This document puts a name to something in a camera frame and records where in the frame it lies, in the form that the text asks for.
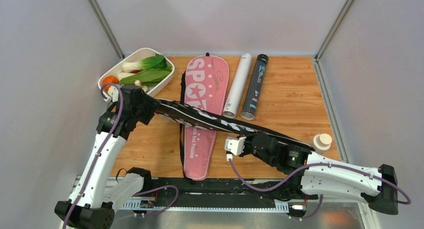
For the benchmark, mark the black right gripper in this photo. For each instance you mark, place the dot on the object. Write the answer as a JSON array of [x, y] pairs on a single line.
[[247, 140]]

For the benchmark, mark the beige mushroom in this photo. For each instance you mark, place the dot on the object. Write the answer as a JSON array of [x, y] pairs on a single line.
[[142, 86]]

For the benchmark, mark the green bok choy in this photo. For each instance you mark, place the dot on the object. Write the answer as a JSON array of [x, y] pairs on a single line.
[[157, 61]]

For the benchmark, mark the pink racket cover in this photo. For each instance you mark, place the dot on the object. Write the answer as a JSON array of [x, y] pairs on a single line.
[[203, 85]]

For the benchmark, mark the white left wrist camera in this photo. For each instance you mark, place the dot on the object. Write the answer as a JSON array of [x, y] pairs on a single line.
[[113, 94]]

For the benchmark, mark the green leafy vegetable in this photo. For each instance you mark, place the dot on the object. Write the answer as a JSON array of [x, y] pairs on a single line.
[[147, 77]]

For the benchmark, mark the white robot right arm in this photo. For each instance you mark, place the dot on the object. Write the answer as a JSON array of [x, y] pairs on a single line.
[[313, 174]]

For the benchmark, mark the white tube cap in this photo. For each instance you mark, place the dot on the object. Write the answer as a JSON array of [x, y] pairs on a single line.
[[322, 142]]

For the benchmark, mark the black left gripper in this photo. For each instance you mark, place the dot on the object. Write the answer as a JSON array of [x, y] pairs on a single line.
[[151, 104]]

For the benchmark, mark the white shuttlecock tube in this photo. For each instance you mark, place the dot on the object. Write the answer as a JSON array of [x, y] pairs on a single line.
[[237, 86]]

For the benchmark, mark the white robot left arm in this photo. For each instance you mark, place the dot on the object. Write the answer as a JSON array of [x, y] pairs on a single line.
[[90, 206]]

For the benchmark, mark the black shuttlecock tube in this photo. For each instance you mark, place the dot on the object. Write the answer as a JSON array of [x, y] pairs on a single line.
[[254, 88]]

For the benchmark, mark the black racket cover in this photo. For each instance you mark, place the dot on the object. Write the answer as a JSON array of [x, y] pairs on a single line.
[[194, 117]]

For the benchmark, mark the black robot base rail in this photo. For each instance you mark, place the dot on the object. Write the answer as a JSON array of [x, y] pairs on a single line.
[[216, 193]]

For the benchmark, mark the white rectangular tray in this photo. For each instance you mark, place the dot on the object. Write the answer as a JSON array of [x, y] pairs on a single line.
[[134, 57]]

